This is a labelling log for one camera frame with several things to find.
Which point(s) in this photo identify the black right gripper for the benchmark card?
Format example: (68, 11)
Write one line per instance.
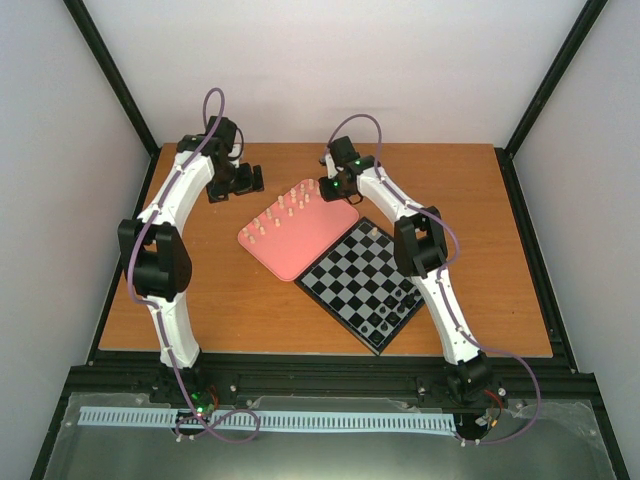
(328, 196)

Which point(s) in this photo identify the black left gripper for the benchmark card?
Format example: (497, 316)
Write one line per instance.
(246, 185)

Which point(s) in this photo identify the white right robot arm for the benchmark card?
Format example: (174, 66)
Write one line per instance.
(420, 253)

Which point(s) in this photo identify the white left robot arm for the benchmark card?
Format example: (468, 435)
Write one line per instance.
(155, 260)

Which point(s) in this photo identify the black white chess board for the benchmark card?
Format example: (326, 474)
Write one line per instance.
(353, 278)

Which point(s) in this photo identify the pink plastic tray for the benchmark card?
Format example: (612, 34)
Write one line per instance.
(286, 251)

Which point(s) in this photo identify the black aluminium frame base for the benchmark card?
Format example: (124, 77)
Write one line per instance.
(239, 376)

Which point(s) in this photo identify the light blue cable duct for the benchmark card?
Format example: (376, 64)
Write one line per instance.
(272, 421)

